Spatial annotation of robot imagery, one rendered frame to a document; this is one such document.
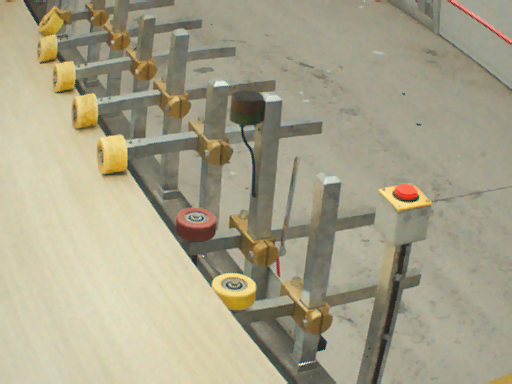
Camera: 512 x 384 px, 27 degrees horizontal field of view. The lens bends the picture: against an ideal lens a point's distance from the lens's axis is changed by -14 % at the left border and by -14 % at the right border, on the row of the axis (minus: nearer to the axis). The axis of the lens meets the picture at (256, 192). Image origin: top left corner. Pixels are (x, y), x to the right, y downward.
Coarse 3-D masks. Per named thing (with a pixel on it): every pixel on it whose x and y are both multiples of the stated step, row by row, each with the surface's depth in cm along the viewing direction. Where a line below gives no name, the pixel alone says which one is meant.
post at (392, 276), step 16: (384, 256) 191; (400, 256) 189; (384, 272) 192; (400, 272) 190; (384, 288) 192; (400, 288) 193; (384, 304) 193; (384, 320) 195; (368, 336) 199; (384, 336) 196; (368, 352) 199; (384, 352) 199; (368, 368) 200
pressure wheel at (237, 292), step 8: (216, 280) 219; (224, 280) 220; (232, 280) 219; (240, 280) 220; (248, 280) 220; (216, 288) 217; (224, 288) 217; (232, 288) 218; (240, 288) 218; (248, 288) 218; (224, 296) 216; (232, 296) 215; (240, 296) 215; (248, 296) 216; (224, 304) 216; (232, 304) 216; (240, 304) 216; (248, 304) 217
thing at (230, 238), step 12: (348, 216) 254; (360, 216) 255; (372, 216) 256; (276, 228) 247; (288, 228) 248; (300, 228) 249; (336, 228) 253; (348, 228) 255; (216, 240) 242; (228, 240) 243; (240, 240) 245; (276, 240) 248; (192, 252) 241; (204, 252) 242
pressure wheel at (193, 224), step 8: (192, 208) 242; (200, 208) 243; (176, 216) 239; (184, 216) 240; (192, 216) 240; (200, 216) 240; (208, 216) 240; (176, 224) 239; (184, 224) 237; (192, 224) 237; (200, 224) 237; (208, 224) 237; (176, 232) 240; (184, 232) 237; (192, 232) 237; (200, 232) 237; (208, 232) 238; (192, 240) 237; (200, 240) 238; (192, 256) 243
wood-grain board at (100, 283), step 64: (0, 0) 375; (0, 64) 313; (0, 128) 273; (64, 128) 274; (0, 192) 243; (64, 192) 245; (128, 192) 248; (0, 256) 218; (64, 256) 222; (128, 256) 225; (0, 320) 197; (64, 320) 202; (128, 320) 205; (192, 320) 207
